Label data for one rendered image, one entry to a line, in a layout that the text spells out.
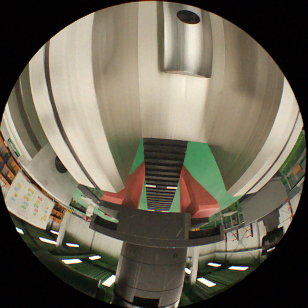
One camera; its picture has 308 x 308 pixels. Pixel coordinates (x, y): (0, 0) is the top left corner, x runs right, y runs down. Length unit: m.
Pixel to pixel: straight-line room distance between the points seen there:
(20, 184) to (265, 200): 3.34
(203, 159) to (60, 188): 0.21
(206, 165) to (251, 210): 0.40
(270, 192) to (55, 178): 0.56
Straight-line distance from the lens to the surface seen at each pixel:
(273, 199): 0.46
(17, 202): 3.11
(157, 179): 0.15
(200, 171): 0.17
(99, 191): 0.30
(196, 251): 6.57
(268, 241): 0.52
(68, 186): 0.17
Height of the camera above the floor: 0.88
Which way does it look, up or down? 47 degrees down
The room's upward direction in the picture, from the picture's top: 171 degrees counter-clockwise
